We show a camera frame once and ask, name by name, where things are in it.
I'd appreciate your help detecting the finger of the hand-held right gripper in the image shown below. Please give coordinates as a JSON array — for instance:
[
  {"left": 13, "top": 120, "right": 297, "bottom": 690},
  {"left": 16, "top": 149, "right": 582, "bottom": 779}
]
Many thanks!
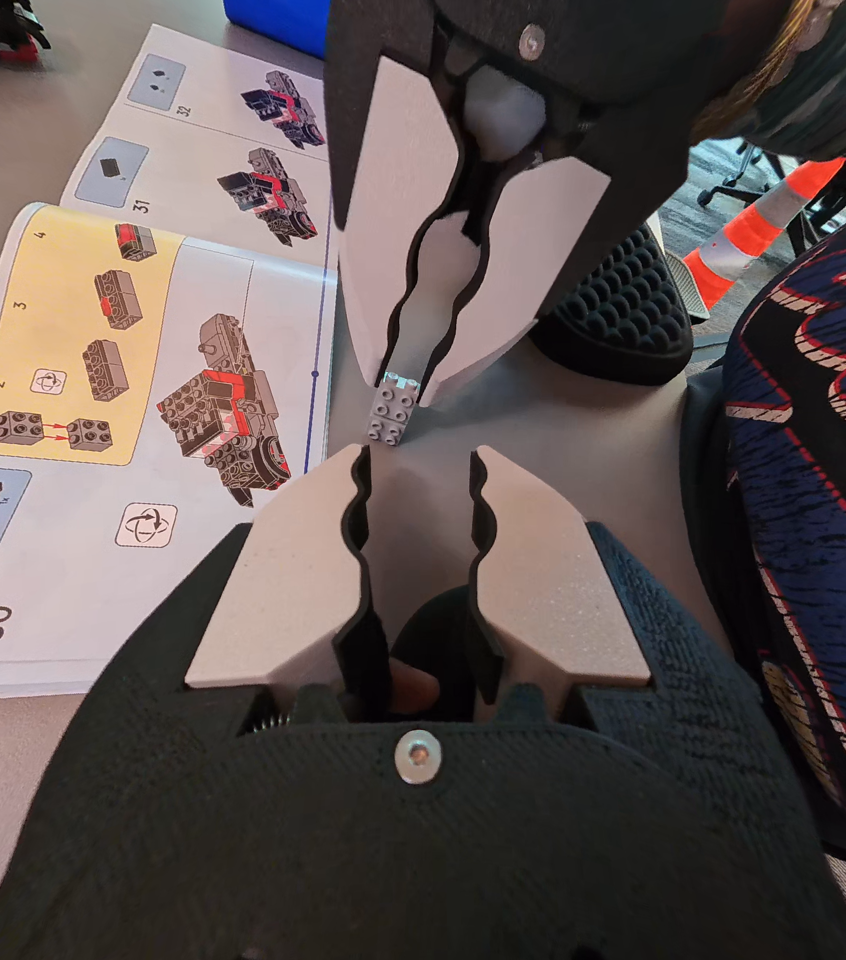
[
  {"left": 335, "top": 52, "right": 463, "bottom": 387},
  {"left": 419, "top": 157, "right": 614, "bottom": 410}
]

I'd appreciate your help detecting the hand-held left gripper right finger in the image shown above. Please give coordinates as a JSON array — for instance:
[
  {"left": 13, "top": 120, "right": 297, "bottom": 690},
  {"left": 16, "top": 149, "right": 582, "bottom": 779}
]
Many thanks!
[{"left": 466, "top": 445, "right": 654, "bottom": 708}]

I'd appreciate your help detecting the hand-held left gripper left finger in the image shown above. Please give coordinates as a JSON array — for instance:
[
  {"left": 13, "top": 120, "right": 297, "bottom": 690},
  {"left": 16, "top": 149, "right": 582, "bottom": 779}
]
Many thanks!
[{"left": 183, "top": 442, "right": 394, "bottom": 723}]

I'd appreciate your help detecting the grey studded brick block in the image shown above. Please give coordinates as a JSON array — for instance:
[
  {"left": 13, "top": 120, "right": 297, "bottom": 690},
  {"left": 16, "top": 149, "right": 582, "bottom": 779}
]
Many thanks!
[{"left": 366, "top": 371, "right": 422, "bottom": 449}]

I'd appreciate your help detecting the person's left hand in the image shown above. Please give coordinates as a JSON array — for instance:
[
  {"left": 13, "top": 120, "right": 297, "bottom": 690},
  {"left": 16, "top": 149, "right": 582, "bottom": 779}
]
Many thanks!
[{"left": 390, "top": 660, "right": 442, "bottom": 714}]

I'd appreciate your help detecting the grey mesh panel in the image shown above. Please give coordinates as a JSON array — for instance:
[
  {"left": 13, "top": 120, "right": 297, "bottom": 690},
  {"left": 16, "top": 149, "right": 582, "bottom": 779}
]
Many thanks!
[{"left": 663, "top": 247, "right": 712, "bottom": 324}]

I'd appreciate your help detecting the black office chair base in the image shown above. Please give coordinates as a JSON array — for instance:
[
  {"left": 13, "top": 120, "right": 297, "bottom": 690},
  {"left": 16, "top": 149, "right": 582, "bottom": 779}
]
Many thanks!
[{"left": 696, "top": 142, "right": 769, "bottom": 207}]

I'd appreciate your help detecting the blue plastic bin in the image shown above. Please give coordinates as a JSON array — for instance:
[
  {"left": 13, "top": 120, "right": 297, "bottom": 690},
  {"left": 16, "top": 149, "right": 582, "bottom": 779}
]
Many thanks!
[{"left": 222, "top": 0, "right": 330, "bottom": 61}]

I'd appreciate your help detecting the orange traffic cone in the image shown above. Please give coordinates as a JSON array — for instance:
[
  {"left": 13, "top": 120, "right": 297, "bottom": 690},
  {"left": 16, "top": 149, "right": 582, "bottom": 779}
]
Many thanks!
[{"left": 681, "top": 157, "right": 846, "bottom": 312}]

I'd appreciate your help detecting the open instruction booklet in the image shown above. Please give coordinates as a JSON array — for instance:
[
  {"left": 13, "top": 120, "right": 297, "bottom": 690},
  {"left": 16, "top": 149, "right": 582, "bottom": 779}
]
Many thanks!
[{"left": 0, "top": 22, "right": 339, "bottom": 702}]

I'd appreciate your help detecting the person's dark patterned top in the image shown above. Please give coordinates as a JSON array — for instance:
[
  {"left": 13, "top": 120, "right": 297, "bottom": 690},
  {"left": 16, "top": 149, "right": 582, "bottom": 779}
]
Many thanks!
[{"left": 681, "top": 180, "right": 846, "bottom": 871}]

